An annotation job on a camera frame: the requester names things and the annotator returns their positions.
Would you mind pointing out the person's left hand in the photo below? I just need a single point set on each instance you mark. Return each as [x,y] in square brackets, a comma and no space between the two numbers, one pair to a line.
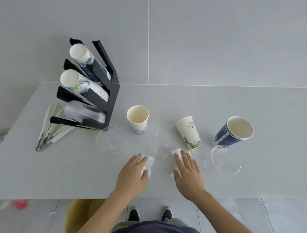
[130,177]

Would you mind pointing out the person's right hand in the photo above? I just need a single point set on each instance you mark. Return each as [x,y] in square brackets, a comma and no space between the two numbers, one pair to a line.
[189,180]

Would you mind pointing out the white tissue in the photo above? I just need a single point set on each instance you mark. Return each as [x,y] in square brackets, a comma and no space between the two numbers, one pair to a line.
[150,163]
[175,151]

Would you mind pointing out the clear plastic drinking cup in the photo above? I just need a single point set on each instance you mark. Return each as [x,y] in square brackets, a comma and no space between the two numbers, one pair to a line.
[159,141]
[225,159]
[109,144]

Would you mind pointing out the tall white printed paper cup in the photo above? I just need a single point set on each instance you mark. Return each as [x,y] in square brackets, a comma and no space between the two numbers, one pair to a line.
[189,134]

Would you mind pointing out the short white paper cup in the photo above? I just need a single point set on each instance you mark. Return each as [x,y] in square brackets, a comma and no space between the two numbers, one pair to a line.
[138,124]

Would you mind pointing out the large blue paper cup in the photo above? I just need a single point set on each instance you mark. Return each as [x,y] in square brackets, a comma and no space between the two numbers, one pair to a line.
[224,136]
[239,128]

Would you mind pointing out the stack of clear plastic cups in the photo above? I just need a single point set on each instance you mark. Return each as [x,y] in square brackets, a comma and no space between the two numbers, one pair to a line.
[81,111]

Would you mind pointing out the black cup rack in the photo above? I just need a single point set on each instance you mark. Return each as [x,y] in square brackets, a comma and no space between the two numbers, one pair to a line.
[112,96]

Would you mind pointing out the stack of white printed cups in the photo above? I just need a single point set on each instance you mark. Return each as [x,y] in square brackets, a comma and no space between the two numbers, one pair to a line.
[72,79]

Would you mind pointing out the stack of blue paper cups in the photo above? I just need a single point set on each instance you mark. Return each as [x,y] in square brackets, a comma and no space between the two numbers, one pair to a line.
[81,54]

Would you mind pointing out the person's right forearm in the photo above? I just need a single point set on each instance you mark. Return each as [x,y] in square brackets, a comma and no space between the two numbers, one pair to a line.
[215,213]

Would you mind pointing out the person's left forearm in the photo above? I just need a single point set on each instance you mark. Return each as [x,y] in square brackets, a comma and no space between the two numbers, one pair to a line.
[103,213]

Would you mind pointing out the person's left black shoe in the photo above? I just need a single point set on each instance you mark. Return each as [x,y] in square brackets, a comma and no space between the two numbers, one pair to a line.
[133,214]

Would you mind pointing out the person's black shoe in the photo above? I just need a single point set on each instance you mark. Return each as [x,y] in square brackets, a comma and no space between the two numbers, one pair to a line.
[167,213]
[133,214]

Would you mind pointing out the person's right black shoe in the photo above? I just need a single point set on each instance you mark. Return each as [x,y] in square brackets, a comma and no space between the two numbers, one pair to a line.
[167,213]

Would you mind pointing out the olive trousers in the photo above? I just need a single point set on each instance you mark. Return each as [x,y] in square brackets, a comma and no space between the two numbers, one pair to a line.
[183,222]

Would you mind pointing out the dark blue shirt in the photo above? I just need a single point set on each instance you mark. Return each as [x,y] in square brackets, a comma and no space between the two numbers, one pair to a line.
[156,228]

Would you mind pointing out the yellow stool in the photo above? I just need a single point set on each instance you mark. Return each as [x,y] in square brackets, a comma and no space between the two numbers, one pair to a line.
[76,216]

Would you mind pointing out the white table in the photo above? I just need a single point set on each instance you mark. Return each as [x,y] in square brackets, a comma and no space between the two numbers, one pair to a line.
[60,172]

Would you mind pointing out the white plastic tongs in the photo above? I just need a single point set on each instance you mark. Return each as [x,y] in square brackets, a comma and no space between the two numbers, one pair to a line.
[63,133]
[46,124]

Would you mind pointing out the red plastic litter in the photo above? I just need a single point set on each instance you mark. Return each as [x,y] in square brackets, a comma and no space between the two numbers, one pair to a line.
[20,204]

